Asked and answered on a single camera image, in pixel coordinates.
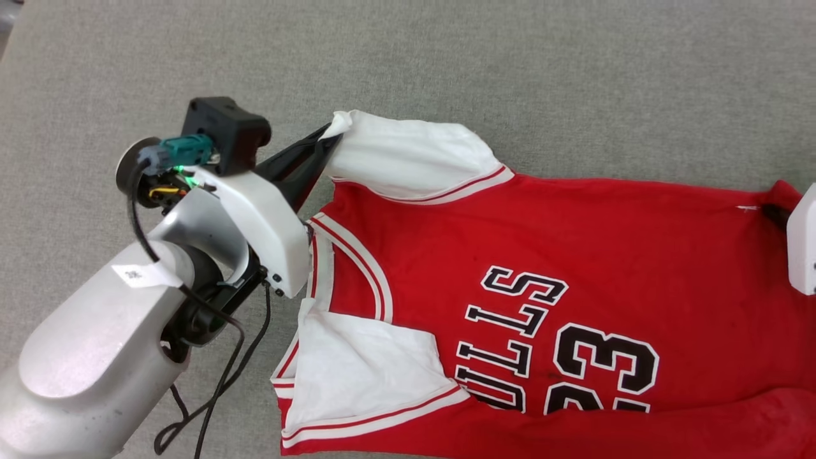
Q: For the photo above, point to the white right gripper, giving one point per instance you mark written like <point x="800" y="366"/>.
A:
<point x="804" y="242"/>

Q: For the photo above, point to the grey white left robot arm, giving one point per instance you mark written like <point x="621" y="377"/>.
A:
<point x="95" y="357"/>

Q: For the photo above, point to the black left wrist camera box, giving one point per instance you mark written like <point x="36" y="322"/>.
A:
<point x="223" y="131"/>

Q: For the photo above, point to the white paper label tag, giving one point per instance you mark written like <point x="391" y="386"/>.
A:
<point x="143" y="275"/>

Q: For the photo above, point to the red white Bulls jersey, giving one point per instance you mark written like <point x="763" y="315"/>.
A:
<point x="542" y="255"/>

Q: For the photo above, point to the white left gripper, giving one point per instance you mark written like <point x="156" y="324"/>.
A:
<point x="268" y="223"/>

